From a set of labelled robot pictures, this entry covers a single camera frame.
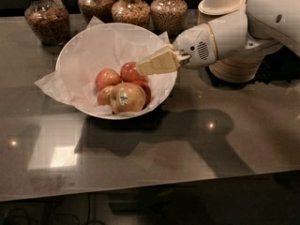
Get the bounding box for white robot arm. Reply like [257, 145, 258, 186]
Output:
[136, 0, 300, 75]

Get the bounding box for stack paper bowls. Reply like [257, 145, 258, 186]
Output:
[209, 52, 264, 83]
[198, 0, 247, 24]

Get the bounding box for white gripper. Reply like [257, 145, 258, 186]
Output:
[136, 23, 218, 76]

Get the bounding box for glass jar light cereal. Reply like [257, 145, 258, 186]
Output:
[150, 0, 188, 36]

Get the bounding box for top red apple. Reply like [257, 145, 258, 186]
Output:
[120, 62, 148, 83]

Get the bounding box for white paper liner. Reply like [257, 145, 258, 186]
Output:
[36, 20, 177, 120]

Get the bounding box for large apple with sticker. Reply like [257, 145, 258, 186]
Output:
[110, 82, 145, 113]

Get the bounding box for front left apple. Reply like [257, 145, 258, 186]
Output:
[97, 85, 113, 105]

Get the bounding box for front stack paper bowls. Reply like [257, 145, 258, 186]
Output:
[209, 52, 264, 83]

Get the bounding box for glass jar granola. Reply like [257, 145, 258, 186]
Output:
[78, 0, 115, 23]
[112, 0, 150, 28]

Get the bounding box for left red apple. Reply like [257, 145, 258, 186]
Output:
[96, 68, 121, 91]

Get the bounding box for white bowl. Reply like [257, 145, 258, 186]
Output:
[55, 23, 165, 120]

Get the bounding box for glass jar brown cereal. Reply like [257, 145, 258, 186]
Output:
[24, 0, 70, 46]

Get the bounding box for rear stack paper bowls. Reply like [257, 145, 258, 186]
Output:
[198, 0, 247, 24]

